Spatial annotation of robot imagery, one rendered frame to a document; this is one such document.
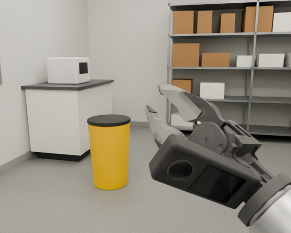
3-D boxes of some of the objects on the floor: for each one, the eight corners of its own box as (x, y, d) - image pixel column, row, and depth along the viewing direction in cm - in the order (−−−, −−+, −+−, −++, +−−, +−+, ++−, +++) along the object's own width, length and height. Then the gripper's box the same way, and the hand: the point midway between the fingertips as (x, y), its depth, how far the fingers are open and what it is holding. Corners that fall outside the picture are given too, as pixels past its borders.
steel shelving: (166, 136, 427) (167, 2, 386) (170, 128, 474) (172, 8, 432) (444, 154, 347) (485, -13, 305) (416, 143, 394) (448, -4, 352)
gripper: (256, 228, 35) (161, 127, 48) (316, 166, 31) (195, 73, 44) (225, 244, 29) (125, 123, 42) (295, 169, 25) (161, 61, 38)
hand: (154, 100), depth 40 cm, fingers open, 3 cm apart
